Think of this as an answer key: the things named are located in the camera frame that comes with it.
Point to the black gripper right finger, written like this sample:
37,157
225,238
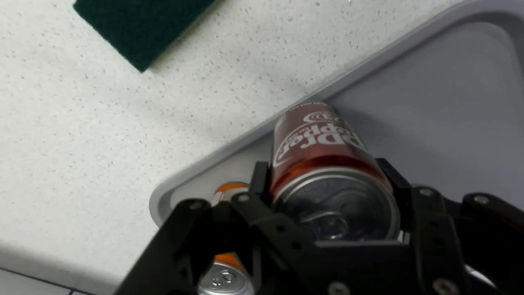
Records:
474,246

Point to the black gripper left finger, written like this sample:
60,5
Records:
277,253

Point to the orange soda can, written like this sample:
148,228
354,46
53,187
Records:
227,275

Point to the red Dr Pepper can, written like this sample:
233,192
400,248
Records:
327,180

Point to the grey plastic tray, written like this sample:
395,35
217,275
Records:
444,103

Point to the green yellow sponge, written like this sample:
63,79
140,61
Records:
141,30

